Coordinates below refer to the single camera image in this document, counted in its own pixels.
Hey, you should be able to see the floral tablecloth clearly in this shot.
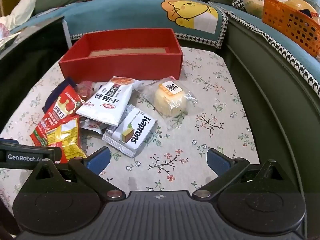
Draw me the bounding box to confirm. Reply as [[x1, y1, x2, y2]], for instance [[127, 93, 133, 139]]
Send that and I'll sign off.
[[1, 47, 259, 211]]

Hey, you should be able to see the white cloth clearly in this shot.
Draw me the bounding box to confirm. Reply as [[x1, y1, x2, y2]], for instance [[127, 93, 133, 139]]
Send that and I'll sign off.
[[1, 0, 36, 30]]

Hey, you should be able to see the orange plastic basket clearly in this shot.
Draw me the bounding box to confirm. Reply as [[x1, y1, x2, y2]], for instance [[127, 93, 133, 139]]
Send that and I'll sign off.
[[262, 0, 319, 57]]

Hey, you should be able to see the white noodle snack packet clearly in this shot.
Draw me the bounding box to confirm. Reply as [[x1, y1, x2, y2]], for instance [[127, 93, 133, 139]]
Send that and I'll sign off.
[[76, 76, 143, 126]]

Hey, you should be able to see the white duck gizzard packet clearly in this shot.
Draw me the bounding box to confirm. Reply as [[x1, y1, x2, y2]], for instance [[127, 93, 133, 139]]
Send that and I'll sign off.
[[79, 118, 107, 135]]

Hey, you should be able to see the blue foil snack packet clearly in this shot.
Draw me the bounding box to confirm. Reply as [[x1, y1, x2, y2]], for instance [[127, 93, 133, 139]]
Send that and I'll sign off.
[[42, 77, 76, 113]]

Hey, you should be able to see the red cardboard box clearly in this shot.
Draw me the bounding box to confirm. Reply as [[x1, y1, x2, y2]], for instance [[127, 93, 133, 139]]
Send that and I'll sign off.
[[59, 28, 183, 83]]

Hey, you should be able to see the teal lion sofa cover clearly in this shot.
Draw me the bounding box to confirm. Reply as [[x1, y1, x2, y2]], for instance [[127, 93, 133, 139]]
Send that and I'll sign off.
[[12, 0, 228, 49]]

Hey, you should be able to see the red yellow snack packet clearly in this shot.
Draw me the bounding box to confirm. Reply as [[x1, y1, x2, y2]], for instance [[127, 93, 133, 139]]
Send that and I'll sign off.
[[46, 115, 86, 163]]

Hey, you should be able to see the clear yellow pastry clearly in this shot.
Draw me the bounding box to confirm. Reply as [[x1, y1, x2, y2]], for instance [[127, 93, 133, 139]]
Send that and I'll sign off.
[[138, 76, 201, 130]]

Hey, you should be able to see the pink clear snack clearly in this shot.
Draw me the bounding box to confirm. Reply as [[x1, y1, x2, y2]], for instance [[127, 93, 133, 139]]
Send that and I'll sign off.
[[75, 81, 97, 101]]

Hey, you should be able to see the white Kaprons wafer packet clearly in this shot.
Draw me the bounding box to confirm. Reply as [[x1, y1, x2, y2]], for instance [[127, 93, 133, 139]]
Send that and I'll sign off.
[[102, 104, 157, 158]]

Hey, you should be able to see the red crown snack packet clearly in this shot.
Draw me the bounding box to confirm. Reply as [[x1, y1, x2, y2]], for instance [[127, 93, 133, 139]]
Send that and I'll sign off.
[[30, 85, 84, 146]]

